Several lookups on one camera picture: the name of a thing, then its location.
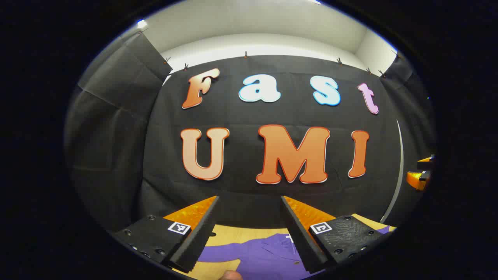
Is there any plain black side curtain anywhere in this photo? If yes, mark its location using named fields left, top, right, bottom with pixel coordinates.
left=64, top=31, right=174, bottom=234
left=379, top=52, right=436, bottom=226

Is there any white curved stand pole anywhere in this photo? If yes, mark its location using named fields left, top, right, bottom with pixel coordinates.
left=379, top=119, right=405, bottom=224

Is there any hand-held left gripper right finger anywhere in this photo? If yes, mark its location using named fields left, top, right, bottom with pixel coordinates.
left=281, top=196, right=397, bottom=274

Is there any purple long-sleeved shirt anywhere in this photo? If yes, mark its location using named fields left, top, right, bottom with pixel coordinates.
left=198, top=226, right=391, bottom=280

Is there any black backdrop cloth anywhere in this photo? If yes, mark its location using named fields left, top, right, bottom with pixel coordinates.
left=138, top=54, right=405, bottom=230

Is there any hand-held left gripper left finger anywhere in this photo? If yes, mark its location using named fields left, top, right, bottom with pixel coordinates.
left=113, top=196, right=220, bottom=273

